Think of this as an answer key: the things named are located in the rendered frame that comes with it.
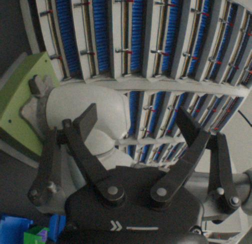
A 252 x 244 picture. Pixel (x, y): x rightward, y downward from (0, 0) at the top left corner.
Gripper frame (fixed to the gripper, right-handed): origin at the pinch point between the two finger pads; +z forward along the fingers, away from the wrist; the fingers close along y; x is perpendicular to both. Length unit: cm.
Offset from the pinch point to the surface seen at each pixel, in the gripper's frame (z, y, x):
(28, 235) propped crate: -17, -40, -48
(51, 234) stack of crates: -7, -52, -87
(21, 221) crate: -11, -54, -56
